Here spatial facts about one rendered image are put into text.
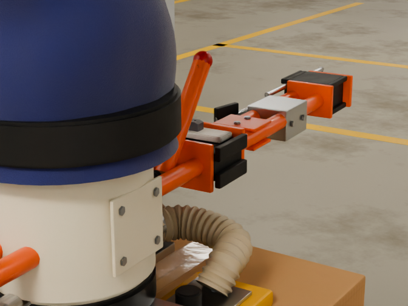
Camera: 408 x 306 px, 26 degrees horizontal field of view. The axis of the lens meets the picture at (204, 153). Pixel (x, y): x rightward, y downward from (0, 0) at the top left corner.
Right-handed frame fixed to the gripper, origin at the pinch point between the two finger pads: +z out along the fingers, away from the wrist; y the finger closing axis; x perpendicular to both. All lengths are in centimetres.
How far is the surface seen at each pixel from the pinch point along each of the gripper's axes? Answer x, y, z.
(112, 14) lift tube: 31.3, -21.7, 9.4
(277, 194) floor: -258, 109, -108
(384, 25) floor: -739, 109, -219
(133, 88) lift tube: 28.8, -15.0, 9.6
